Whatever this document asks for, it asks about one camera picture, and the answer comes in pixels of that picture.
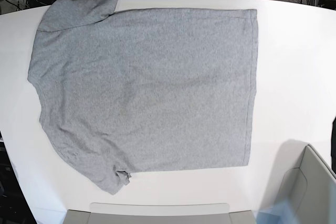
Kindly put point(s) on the grey T-shirt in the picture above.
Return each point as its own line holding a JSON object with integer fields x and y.
{"x": 145, "y": 90}

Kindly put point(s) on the grey bin at bottom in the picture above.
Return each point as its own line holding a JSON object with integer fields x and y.
{"x": 117, "y": 213}

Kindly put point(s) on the grey bin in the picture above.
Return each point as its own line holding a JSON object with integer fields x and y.
{"x": 307, "y": 193}
{"x": 117, "y": 213}

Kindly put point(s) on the grey bin at right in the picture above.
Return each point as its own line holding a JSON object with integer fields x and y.
{"x": 307, "y": 193}

